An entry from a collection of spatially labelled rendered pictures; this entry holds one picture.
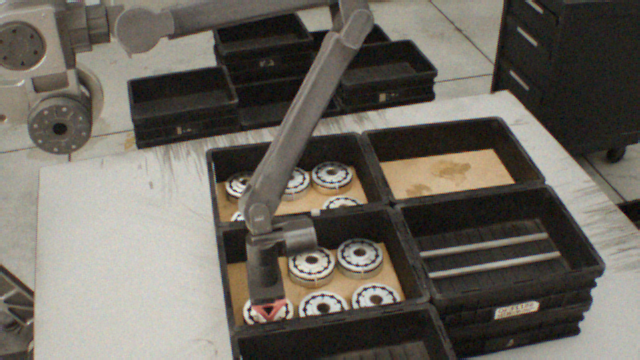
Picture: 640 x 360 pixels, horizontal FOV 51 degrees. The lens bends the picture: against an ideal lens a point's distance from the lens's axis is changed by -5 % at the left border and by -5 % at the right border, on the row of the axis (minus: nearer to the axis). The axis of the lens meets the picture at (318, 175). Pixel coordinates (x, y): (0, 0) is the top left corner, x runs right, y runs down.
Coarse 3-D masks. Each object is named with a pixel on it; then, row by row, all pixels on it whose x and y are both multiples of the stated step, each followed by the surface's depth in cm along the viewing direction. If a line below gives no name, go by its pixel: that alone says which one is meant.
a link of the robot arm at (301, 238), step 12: (264, 204) 123; (252, 216) 123; (264, 216) 124; (300, 216) 130; (252, 228) 123; (264, 228) 124; (276, 228) 126; (288, 228) 127; (300, 228) 128; (312, 228) 128; (288, 240) 127; (300, 240) 127; (312, 240) 128; (288, 252) 127; (300, 252) 128
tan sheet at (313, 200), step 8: (352, 168) 186; (352, 176) 183; (216, 184) 180; (224, 184) 180; (352, 184) 180; (224, 192) 178; (312, 192) 178; (352, 192) 178; (360, 192) 178; (224, 200) 175; (280, 200) 175; (296, 200) 175; (304, 200) 175; (312, 200) 175; (320, 200) 175; (360, 200) 175; (224, 208) 173; (232, 208) 173; (280, 208) 173; (288, 208) 173; (296, 208) 173; (304, 208) 173; (312, 208) 173; (320, 208) 173; (224, 216) 170; (232, 216) 171
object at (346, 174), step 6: (324, 162) 182; (330, 162) 182; (336, 162) 182; (318, 168) 181; (324, 168) 180; (342, 168) 180; (348, 168) 180; (312, 174) 178; (318, 174) 179; (342, 174) 178; (348, 174) 179; (318, 180) 176; (324, 180) 177; (330, 180) 176; (336, 180) 177; (342, 180) 177; (348, 180) 177; (324, 186) 175; (330, 186) 175
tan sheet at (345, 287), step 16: (336, 256) 160; (384, 256) 160; (240, 272) 156; (336, 272) 156; (384, 272) 156; (240, 288) 152; (288, 288) 152; (304, 288) 152; (320, 288) 152; (336, 288) 152; (352, 288) 152; (400, 288) 152; (240, 304) 148; (240, 320) 144
